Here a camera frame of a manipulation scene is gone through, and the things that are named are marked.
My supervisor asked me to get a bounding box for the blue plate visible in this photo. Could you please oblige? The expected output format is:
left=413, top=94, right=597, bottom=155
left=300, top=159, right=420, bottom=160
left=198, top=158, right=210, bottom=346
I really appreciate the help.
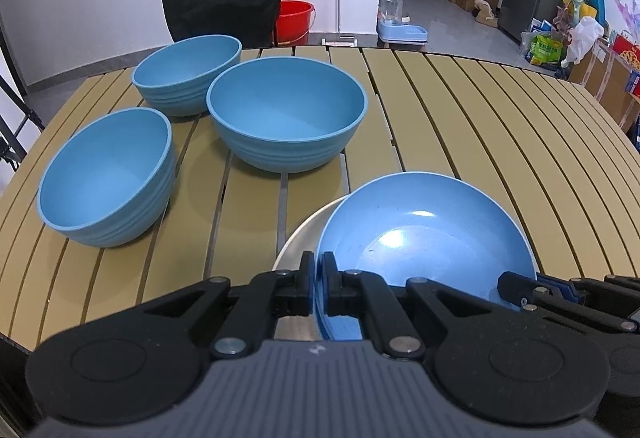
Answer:
left=311, top=171, right=539, bottom=342

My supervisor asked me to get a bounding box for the large blue bowl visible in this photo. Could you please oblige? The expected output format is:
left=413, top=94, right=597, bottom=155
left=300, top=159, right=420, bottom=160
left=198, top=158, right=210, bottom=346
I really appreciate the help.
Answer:
left=206, top=56, right=369, bottom=174

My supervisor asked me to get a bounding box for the white plate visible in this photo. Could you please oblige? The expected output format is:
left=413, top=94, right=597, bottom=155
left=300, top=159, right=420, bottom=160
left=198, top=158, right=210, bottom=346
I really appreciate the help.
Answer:
left=272, top=197, right=345, bottom=340

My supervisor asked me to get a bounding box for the large cardboard box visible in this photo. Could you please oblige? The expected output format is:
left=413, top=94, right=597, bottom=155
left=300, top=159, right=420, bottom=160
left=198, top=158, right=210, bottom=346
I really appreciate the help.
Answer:
left=568, top=41, right=639, bottom=132

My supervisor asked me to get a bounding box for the green pet food bag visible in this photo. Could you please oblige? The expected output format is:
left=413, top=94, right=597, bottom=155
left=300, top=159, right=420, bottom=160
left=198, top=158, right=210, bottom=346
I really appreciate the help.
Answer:
left=526, top=32, right=565, bottom=69

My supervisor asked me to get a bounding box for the red gift box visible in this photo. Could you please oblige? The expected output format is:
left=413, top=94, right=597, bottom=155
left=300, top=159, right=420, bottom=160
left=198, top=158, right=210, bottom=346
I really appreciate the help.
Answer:
left=612, top=30, right=640, bottom=70

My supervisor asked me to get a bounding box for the white plastic bag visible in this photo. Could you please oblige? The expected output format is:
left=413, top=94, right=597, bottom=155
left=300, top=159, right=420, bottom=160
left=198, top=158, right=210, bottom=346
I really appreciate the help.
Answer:
left=561, top=16, right=604, bottom=69

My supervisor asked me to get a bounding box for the white mop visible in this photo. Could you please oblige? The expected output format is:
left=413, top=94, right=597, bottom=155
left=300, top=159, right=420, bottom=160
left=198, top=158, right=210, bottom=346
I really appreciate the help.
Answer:
left=321, top=0, right=358, bottom=47

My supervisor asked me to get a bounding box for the blue pet water feeder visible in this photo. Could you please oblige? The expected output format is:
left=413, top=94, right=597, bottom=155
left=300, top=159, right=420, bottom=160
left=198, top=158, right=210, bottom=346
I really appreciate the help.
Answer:
left=376, top=0, right=428, bottom=50

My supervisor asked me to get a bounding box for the red plastic bucket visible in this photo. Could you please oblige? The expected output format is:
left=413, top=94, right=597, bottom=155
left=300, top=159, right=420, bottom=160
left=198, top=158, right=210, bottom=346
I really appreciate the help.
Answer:
left=276, top=0, right=316, bottom=46

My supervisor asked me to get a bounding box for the black metal rack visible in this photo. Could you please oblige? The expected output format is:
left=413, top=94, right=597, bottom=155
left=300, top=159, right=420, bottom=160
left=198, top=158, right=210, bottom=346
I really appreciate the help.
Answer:
left=0, top=32, right=44, bottom=179

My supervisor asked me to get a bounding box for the black folding chair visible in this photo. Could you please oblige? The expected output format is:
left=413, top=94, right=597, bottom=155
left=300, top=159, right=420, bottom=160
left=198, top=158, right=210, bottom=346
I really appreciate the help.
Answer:
left=162, top=0, right=281, bottom=50

